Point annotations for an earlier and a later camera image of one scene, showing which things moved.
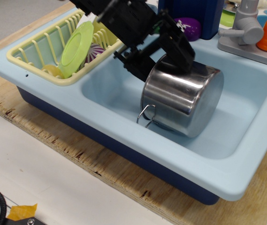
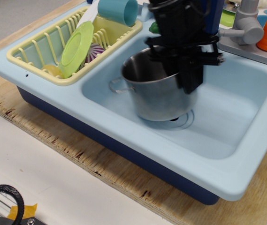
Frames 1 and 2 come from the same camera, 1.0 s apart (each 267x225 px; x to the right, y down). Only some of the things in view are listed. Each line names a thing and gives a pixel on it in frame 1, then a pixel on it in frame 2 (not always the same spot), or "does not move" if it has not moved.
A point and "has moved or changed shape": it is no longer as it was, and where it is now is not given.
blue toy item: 262,19 does not move
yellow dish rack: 67,51 does not move
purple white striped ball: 94,49 does not move
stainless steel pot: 186,102 has moved or changed shape
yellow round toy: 53,70 does not move
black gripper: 135,24 → 182,41
